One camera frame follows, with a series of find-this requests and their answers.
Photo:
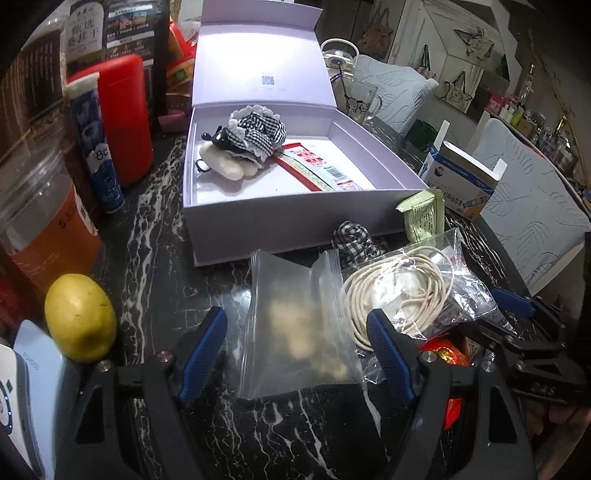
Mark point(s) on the glass mug with cartoon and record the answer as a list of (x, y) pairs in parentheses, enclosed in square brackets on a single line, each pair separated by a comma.
[(362, 99)]

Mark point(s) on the plastic cup with orange drink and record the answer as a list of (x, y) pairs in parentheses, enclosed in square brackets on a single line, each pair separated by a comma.
[(41, 221)]

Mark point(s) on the light quilted chair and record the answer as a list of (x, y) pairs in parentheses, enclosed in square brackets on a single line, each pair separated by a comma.
[(531, 198), (397, 97)]

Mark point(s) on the blue white medicine box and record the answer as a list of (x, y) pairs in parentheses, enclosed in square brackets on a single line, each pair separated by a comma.
[(461, 177)]

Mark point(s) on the clear zip bag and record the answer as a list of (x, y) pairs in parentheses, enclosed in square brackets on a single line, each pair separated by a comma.
[(295, 323)]

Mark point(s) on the green bag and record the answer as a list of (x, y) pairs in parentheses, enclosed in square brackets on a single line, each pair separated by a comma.
[(422, 134)]

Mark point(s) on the yellow lemon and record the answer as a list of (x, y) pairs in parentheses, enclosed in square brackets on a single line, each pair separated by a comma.
[(81, 316)]

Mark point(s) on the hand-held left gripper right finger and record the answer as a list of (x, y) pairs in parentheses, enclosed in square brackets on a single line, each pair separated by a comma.
[(388, 355)]

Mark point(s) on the white cabinet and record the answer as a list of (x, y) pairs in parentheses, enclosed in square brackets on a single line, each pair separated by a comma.
[(443, 50)]

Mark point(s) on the white labelled bottle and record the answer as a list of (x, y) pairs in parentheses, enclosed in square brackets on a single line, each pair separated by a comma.
[(85, 30)]

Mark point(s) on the pink small box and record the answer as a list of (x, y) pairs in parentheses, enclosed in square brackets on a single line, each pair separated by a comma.
[(171, 122)]

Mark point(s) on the black white checkered cloth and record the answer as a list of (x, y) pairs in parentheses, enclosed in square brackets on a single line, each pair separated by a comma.
[(354, 240)]

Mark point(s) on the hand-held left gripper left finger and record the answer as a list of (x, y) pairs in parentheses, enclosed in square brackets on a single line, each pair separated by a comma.
[(203, 353)]

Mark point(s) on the shiny red packet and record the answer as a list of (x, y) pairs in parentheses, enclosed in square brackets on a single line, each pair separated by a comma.
[(443, 357)]

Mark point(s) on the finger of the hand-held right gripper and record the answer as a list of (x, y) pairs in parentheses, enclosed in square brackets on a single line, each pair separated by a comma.
[(496, 337), (511, 300)]

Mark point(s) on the glass teapot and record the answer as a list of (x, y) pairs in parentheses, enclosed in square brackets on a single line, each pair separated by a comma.
[(339, 55)]

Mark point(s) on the lavender gift box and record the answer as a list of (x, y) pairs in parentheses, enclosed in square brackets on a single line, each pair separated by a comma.
[(258, 203)]

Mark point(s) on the brown tote bag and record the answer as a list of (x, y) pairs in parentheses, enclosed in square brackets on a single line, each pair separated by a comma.
[(375, 30)]

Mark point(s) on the green paper packet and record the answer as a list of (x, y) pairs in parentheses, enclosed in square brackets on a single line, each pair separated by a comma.
[(422, 217)]

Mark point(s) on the row of cosmetic bottles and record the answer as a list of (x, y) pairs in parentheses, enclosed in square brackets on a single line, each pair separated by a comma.
[(540, 124)]

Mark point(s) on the red gift bag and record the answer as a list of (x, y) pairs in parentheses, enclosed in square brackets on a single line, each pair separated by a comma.
[(181, 62)]

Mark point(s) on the blue white tube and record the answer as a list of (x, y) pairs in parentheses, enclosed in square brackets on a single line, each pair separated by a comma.
[(97, 147)]

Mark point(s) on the white blue device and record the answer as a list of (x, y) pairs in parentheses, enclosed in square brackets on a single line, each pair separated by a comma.
[(27, 392)]

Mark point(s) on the red plastic container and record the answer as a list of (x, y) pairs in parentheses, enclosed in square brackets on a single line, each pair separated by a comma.
[(125, 115)]

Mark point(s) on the black printed packaging bag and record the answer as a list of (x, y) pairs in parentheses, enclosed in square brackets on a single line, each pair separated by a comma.
[(131, 32)]

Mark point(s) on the red striped snack packet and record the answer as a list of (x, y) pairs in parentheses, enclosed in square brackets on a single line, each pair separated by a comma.
[(323, 168)]

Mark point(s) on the person's right hand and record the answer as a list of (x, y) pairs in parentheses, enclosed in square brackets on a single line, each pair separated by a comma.
[(561, 420)]

